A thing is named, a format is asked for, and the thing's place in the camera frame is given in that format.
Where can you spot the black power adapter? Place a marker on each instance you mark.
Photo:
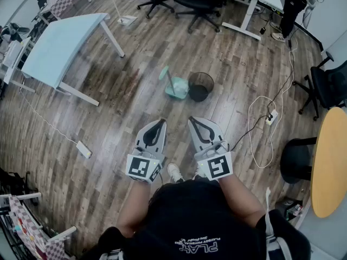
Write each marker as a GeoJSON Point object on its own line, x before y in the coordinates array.
{"type": "Point", "coordinates": [263, 31]}

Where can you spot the white paper scraps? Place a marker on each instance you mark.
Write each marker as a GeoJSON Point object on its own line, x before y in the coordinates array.
{"type": "Point", "coordinates": [180, 87]}

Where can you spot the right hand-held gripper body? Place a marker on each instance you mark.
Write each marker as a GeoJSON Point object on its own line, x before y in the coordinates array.
{"type": "Point", "coordinates": [217, 166]}

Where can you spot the black round stool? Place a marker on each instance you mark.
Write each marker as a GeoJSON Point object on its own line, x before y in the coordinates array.
{"type": "Point", "coordinates": [295, 158]}

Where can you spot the person's left shoe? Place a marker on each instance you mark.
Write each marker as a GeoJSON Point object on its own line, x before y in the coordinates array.
{"type": "Point", "coordinates": [174, 172]}

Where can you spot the white power strip with plugs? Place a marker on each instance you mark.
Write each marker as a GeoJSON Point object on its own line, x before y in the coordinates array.
{"type": "Point", "coordinates": [272, 117]}

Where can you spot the person's left forearm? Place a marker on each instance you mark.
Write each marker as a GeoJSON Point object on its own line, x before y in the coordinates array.
{"type": "Point", "coordinates": [132, 204]}

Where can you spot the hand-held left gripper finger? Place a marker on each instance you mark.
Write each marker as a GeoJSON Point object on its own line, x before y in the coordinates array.
{"type": "Point", "coordinates": [142, 138]}
{"type": "Point", "coordinates": [162, 142]}

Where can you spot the black inline adapter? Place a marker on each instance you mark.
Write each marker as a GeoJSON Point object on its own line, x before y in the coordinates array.
{"type": "Point", "coordinates": [290, 44]}

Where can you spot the black metal rack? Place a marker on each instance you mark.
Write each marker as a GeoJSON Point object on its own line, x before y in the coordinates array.
{"type": "Point", "coordinates": [16, 183]}

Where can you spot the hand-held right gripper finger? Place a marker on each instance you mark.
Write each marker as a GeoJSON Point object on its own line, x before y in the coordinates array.
{"type": "Point", "coordinates": [217, 134]}
{"type": "Point", "coordinates": [195, 139]}

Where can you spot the person's right forearm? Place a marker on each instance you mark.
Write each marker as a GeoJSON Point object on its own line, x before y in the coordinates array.
{"type": "Point", "coordinates": [241, 199]}

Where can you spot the black wire waste bin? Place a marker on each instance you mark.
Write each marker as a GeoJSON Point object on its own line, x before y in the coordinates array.
{"type": "Point", "coordinates": [200, 91]}

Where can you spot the green dustpan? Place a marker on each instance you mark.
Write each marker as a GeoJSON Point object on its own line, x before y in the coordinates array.
{"type": "Point", "coordinates": [176, 96]}

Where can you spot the yellow round table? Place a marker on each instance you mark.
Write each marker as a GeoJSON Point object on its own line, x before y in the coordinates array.
{"type": "Point", "coordinates": [330, 161]}

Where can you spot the person's black shirt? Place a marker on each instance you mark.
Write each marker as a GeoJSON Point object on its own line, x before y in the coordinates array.
{"type": "Point", "coordinates": [195, 221]}

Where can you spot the light blue table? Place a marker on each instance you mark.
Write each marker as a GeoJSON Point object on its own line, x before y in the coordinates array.
{"type": "Point", "coordinates": [59, 47]}

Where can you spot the black storage box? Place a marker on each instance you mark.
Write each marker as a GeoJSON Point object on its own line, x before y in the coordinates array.
{"type": "Point", "coordinates": [284, 206]}

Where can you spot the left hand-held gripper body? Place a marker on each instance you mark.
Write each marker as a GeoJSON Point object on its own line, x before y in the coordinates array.
{"type": "Point", "coordinates": [139, 166]}

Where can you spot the white metal rack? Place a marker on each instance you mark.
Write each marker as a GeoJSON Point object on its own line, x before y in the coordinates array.
{"type": "Point", "coordinates": [13, 53]}

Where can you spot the flat white power strip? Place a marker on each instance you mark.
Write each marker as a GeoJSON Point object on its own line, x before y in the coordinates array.
{"type": "Point", "coordinates": [84, 149]}

